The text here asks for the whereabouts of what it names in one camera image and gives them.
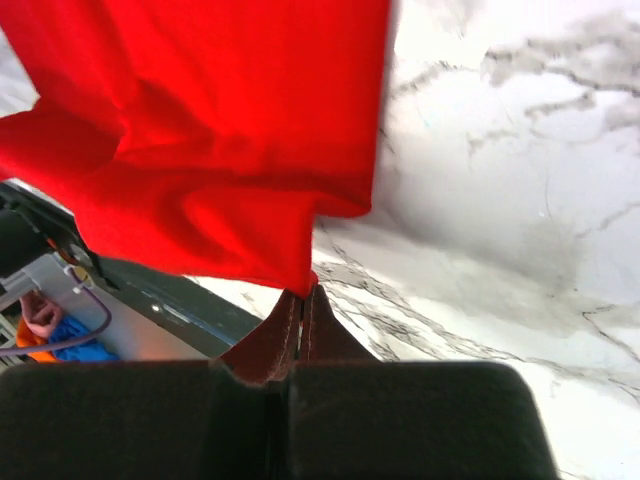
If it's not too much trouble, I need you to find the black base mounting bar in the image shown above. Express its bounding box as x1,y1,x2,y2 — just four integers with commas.
1,180,260,360

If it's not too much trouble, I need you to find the red t shirt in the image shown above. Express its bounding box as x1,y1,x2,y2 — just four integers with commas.
1,1,391,296

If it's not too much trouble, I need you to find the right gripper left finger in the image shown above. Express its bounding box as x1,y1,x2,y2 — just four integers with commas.
1,292,300,479

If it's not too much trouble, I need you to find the person in orange blue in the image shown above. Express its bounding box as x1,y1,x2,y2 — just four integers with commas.
16,291,119,363

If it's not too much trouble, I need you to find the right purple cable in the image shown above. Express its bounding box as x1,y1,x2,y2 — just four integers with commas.
0,267,112,357

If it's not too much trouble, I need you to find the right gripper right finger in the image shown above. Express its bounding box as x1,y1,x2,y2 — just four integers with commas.
278,287,557,479

